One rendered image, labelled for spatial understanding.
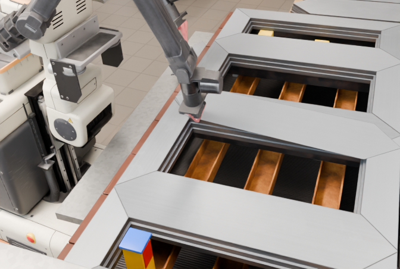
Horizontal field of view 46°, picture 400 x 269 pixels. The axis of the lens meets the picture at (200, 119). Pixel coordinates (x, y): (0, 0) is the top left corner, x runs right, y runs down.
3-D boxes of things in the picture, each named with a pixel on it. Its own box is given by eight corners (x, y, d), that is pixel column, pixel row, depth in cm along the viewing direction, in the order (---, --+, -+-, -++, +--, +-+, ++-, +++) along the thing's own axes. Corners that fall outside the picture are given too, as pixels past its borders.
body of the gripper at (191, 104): (208, 94, 150) (205, 78, 145) (198, 118, 144) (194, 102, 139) (189, 91, 152) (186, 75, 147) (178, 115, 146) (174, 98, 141)
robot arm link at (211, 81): (182, 48, 137) (174, 69, 132) (221, 50, 134) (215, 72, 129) (188, 77, 146) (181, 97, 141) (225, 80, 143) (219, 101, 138)
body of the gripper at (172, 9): (188, 14, 168) (179, -4, 166) (175, 27, 161) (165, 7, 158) (175, 19, 172) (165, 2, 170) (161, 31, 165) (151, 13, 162)
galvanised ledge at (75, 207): (232, 40, 241) (232, 35, 240) (112, 233, 145) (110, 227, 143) (196, 36, 247) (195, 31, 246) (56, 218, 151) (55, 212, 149)
